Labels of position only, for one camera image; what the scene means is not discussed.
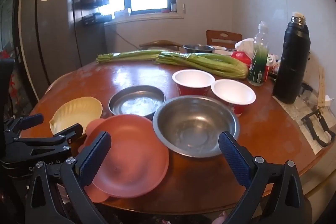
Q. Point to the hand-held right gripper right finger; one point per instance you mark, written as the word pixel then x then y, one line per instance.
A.
pixel 235 161

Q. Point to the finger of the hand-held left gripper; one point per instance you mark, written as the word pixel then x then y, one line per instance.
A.
pixel 72 130
pixel 30 120

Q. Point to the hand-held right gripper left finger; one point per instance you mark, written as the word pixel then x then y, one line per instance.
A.
pixel 95 158

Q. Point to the yellow shell-shaped plate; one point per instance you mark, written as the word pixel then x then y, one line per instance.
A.
pixel 76 111

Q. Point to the orange plastic plate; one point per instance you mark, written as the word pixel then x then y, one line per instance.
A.
pixel 131 155

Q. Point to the large steel bowl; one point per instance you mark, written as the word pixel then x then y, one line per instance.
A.
pixel 194 124

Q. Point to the red paper bowl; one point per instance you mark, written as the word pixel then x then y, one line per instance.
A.
pixel 193 78
pixel 232 92

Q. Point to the shallow steel plate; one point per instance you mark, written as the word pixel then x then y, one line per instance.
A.
pixel 136 103

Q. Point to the patterned paper mat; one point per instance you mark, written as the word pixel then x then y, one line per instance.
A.
pixel 296 113

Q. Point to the grey refrigerator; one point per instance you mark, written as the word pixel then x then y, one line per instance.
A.
pixel 52 43

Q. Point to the thin celery bunch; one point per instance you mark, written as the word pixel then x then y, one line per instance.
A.
pixel 126 55

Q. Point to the clear plastic bottle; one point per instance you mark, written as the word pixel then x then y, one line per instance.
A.
pixel 258 66

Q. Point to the black plastic holder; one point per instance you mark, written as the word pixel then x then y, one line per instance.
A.
pixel 326 124

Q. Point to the clear plastic container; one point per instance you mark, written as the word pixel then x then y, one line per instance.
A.
pixel 305 91

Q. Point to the thick celery bunch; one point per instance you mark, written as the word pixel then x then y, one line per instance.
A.
pixel 210 62

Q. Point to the small white bottle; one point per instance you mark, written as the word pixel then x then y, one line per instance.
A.
pixel 273 58
pixel 277 66

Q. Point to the red tissue pack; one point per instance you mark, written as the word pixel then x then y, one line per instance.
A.
pixel 240 56

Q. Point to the white enamel bowl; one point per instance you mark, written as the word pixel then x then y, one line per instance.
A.
pixel 219 48

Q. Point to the black thermos flask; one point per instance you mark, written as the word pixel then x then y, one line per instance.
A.
pixel 291 61

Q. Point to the small steel pot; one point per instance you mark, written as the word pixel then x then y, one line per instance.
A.
pixel 198 48

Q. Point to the wooden chair with cutout back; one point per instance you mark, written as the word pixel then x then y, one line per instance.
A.
pixel 212 39

